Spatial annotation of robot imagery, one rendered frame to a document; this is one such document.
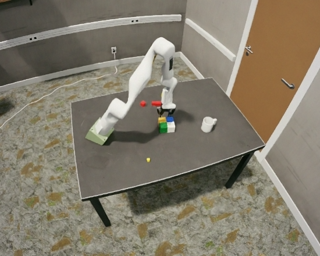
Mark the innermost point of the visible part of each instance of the white mug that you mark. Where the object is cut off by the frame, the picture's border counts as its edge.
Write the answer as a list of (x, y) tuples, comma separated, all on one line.
[(207, 126)]

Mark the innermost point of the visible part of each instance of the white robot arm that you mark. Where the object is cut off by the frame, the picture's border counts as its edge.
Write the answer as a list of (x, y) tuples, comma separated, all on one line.
[(138, 81)]

